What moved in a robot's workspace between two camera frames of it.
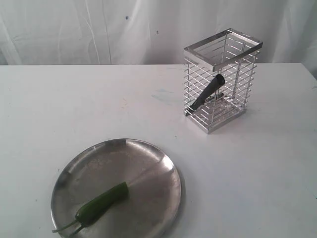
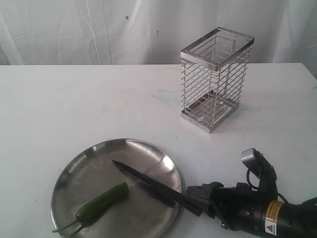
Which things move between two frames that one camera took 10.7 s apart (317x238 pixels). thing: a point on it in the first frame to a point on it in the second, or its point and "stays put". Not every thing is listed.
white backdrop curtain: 150,32 stays put
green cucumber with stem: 98,207 stays put
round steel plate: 153,188 stays put
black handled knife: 210,93 to 171,196
